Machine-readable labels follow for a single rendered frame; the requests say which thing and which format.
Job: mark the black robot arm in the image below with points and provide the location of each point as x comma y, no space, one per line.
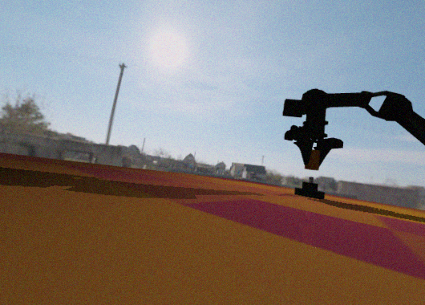
395,107

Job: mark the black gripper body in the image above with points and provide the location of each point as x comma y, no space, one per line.
314,132

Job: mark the orange knob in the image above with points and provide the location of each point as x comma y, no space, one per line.
314,160

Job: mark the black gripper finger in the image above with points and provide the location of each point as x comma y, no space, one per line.
305,149
324,151

